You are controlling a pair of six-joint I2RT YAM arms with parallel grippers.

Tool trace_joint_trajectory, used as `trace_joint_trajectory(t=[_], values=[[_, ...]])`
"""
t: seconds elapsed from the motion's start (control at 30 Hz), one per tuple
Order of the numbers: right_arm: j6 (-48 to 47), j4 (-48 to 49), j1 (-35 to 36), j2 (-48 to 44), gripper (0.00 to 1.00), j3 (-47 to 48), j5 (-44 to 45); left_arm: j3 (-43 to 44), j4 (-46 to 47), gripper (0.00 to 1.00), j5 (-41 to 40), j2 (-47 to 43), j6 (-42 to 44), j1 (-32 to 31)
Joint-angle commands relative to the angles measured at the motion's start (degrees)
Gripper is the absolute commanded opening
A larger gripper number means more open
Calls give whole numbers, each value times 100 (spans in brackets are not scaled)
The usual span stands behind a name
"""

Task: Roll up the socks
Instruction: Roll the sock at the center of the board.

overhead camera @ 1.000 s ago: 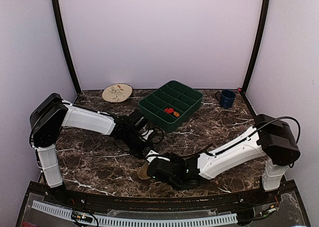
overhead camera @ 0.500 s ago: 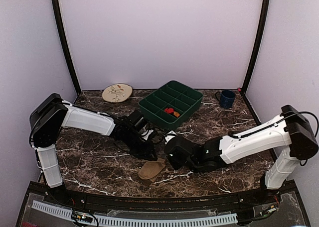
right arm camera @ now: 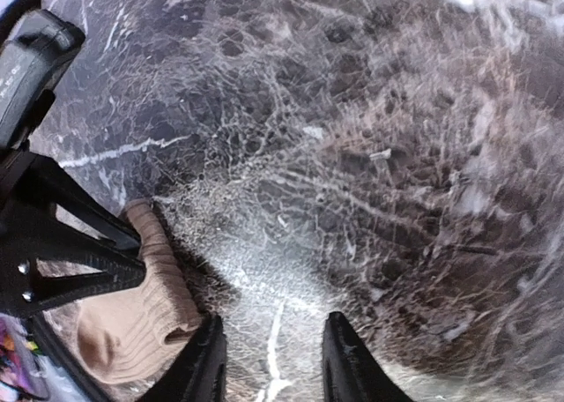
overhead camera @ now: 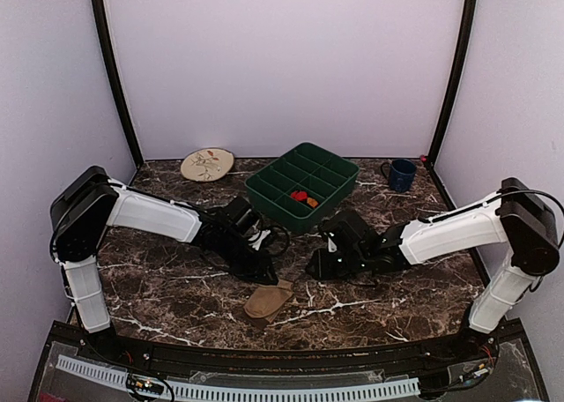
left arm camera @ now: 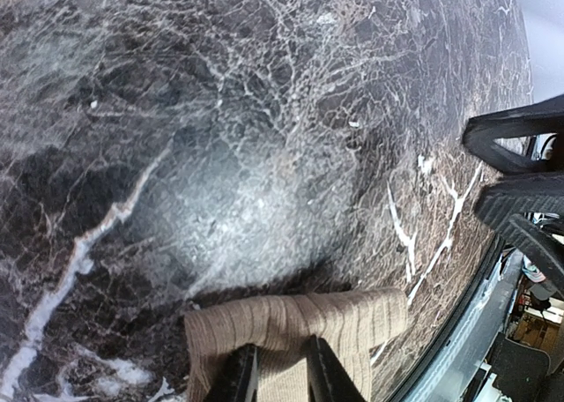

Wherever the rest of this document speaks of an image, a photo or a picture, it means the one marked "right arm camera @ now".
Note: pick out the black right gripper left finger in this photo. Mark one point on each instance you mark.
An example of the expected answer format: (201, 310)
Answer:
(199, 372)

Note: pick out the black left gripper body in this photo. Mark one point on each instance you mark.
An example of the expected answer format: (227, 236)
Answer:
(37, 48)

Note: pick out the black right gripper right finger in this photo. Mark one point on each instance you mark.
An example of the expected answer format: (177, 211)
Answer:
(350, 372)

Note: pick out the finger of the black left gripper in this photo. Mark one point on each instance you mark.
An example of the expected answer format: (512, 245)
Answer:
(43, 183)
(25, 291)

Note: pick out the brown ribbed sock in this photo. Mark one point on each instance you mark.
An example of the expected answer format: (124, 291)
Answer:
(132, 334)

